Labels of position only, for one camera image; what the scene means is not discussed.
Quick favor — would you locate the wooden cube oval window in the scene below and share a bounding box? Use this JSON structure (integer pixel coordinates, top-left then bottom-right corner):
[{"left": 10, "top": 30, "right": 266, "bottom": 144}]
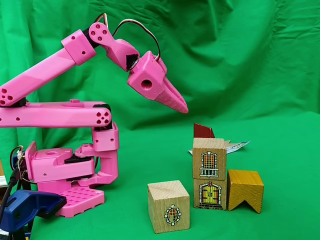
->
[{"left": 147, "top": 179, "right": 191, "bottom": 235}]

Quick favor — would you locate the red triangular wooden block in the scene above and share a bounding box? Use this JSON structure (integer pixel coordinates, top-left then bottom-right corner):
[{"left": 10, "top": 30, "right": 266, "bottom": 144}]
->
[{"left": 193, "top": 122, "right": 216, "bottom": 140}]

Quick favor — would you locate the wooden cube balcony window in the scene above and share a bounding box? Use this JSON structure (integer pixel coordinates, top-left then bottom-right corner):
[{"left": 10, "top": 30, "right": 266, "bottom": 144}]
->
[{"left": 191, "top": 138, "right": 228, "bottom": 181}]

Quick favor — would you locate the green cloth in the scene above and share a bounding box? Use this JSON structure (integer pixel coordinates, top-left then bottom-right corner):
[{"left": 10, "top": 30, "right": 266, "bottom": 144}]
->
[{"left": 0, "top": 0, "right": 320, "bottom": 240}]

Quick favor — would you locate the wooden cube door print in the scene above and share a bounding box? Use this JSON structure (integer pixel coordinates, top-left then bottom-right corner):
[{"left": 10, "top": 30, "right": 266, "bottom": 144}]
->
[{"left": 193, "top": 178, "right": 228, "bottom": 211}]

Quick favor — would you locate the yellow notched wooden block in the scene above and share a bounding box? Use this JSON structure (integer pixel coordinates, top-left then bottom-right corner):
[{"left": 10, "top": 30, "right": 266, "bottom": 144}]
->
[{"left": 226, "top": 169, "right": 265, "bottom": 214}]

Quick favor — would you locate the motor controller board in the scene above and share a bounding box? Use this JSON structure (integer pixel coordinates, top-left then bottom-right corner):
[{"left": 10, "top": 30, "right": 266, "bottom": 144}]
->
[{"left": 9, "top": 145, "right": 28, "bottom": 181}]

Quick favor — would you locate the blue clamp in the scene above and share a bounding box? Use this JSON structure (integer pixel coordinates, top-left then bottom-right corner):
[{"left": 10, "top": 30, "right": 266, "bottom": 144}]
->
[{"left": 0, "top": 189, "right": 68, "bottom": 235}]

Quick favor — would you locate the white red black servo cable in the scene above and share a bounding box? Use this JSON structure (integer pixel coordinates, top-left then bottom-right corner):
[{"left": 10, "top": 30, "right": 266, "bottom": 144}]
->
[{"left": 95, "top": 13, "right": 162, "bottom": 62}]

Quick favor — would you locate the black power cable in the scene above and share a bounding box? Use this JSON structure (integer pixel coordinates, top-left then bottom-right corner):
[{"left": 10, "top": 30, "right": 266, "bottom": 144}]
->
[{"left": 0, "top": 168, "right": 21, "bottom": 216}]

